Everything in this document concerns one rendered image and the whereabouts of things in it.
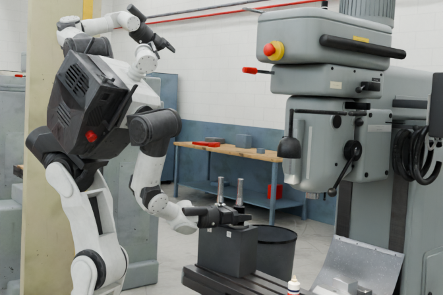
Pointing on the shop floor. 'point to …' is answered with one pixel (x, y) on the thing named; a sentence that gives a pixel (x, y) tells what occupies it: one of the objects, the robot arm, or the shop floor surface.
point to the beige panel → (30, 209)
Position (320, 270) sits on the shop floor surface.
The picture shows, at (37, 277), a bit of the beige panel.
